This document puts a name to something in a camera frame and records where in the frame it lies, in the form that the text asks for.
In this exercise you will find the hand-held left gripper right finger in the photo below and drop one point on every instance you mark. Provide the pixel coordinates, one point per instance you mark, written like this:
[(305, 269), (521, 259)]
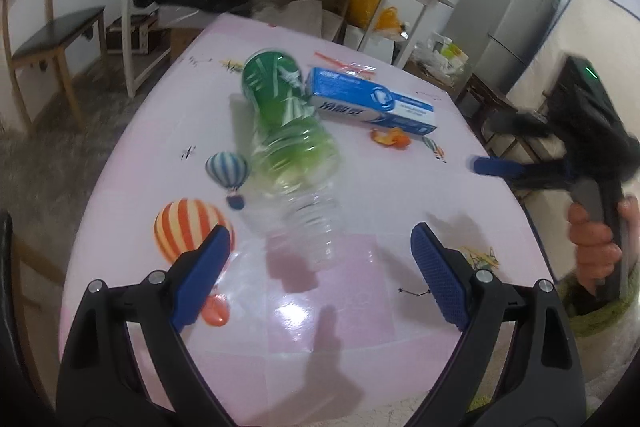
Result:
[(442, 279)]

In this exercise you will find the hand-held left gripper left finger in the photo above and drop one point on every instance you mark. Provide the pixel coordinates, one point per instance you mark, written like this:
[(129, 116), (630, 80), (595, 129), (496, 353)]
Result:
[(202, 277)]

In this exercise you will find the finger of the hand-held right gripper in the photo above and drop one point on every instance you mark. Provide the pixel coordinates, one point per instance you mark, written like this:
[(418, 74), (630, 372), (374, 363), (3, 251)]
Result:
[(495, 167), (520, 123)]

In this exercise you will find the blue white carton box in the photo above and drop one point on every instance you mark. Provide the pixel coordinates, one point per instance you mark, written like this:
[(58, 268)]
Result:
[(370, 102)]

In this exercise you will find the clear green label bottle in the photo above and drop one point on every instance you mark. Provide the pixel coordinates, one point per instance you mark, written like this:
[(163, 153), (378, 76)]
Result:
[(285, 147)]

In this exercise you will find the person's right hand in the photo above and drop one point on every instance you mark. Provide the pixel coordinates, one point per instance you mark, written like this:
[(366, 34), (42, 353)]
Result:
[(592, 252)]

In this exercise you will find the dark wooden stool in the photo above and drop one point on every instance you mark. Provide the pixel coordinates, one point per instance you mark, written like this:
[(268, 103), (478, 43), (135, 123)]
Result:
[(482, 99)]

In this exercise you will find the pink balloon print tablecloth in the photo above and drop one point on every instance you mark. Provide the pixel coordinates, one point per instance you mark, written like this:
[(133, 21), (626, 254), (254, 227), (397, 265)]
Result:
[(390, 217)]

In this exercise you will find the white green food packet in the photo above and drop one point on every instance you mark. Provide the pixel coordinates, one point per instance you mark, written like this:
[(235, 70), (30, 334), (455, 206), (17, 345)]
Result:
[(454, 54)]

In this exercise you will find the white mattress blue edge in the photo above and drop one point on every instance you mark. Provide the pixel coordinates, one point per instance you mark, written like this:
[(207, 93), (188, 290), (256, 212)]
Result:
[(590, 27)]

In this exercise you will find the clear plastic bags heap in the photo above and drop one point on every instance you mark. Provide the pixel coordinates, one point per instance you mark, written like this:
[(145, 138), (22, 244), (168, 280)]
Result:
[(435, 57)]

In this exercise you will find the silver refrigerator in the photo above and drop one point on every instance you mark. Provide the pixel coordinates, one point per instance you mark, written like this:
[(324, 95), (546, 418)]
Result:
[(505, 12)]

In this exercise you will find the white storage box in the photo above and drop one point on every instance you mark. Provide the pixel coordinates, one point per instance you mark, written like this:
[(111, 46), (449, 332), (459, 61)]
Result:
[(375, 47)]

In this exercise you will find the yellow plastic bag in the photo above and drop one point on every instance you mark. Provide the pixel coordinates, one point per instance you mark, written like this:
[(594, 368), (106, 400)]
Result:
[(365, 4)]

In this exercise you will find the white plastic bag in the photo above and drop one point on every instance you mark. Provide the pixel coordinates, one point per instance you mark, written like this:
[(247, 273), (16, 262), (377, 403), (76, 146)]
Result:
[(295, 14)]

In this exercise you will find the brown wooden crate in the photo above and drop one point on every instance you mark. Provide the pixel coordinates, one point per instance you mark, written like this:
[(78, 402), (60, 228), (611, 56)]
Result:
[(135, 34)]

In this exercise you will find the wooden chair dark seat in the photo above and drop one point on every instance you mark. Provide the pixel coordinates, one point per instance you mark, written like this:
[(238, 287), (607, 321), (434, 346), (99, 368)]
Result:
[(55, 32)]

